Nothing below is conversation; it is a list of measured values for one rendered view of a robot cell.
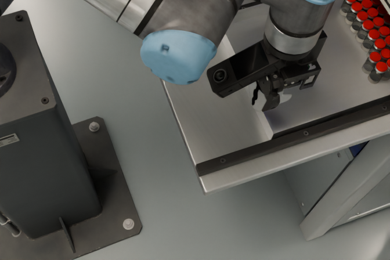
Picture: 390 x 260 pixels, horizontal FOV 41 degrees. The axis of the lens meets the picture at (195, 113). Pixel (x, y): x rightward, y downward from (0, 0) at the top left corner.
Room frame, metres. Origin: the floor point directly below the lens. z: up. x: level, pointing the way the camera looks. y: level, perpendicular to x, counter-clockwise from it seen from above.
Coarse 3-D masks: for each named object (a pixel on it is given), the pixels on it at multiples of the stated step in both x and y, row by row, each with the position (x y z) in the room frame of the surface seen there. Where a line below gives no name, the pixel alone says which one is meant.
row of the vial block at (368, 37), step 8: (344, 0) 0.67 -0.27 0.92; (352, 0) 0.66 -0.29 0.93; (344, 8) 0.66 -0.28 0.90; (352, 8) 0.64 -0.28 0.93; (360, 8) 0.64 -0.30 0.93; (352, 16) 0.64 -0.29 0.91; (360, 16) 0.62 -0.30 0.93; (352, 24) 0.62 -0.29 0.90; (360, 24) 0.62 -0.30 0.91; (368, 24) 0.61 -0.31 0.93; (360, 32) 0.60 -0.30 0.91; (368, 32) 0.60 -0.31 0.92; (376, 32) 0.59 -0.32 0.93; (360, 40) 0.60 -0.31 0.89; (368, 40) 0.58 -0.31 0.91; (376, 40) 0.57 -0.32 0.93; (368, 48) 0.57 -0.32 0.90; (376, 48) 0.56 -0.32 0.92; (368, 56) 0.56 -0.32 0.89; (384, 56) 0.54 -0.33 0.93; (384, 80) 0.51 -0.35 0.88
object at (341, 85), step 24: (336, 0) 0.70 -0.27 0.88; (240, 24) 0.62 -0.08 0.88; (264, 24) 0.62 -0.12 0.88; (336, 24) 0.64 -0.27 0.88; (240, 48) 0.56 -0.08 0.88; (336, 48) 0.58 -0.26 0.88; (360, 48) 0.58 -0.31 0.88; (336, 72) 0.52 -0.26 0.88; (360, 72) 0.53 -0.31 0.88; (312, 96) 0.47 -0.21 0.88; (336, 96) 0.47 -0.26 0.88; (360, 96) 0.48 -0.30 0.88; (384, 96) 0.46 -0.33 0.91; (264, 120) 0.40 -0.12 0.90; (288, 120) 0.42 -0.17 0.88; (312, 120) 0.40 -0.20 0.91
